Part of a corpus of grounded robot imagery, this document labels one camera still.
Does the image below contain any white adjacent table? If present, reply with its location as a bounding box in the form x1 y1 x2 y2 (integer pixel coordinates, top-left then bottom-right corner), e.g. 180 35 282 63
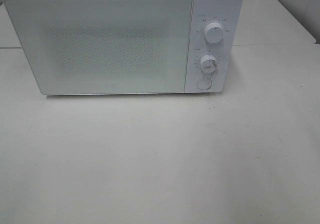
233 0 316 46

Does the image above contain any white microwave door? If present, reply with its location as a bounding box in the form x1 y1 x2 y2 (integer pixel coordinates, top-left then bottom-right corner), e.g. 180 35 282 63
4 0 192 95

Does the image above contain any upper white power knob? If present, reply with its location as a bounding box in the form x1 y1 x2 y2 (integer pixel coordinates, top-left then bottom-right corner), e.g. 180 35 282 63
202 20 225 44

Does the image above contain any white timer knob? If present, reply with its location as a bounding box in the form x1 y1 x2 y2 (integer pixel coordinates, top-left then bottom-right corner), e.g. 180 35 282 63
199 55 218 73

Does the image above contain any white microwave oven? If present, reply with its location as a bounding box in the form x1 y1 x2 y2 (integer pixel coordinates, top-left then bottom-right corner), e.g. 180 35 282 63
3 0 243 95

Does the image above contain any round door release button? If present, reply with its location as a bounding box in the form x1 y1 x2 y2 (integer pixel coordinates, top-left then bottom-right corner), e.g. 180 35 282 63
196 78 212 90

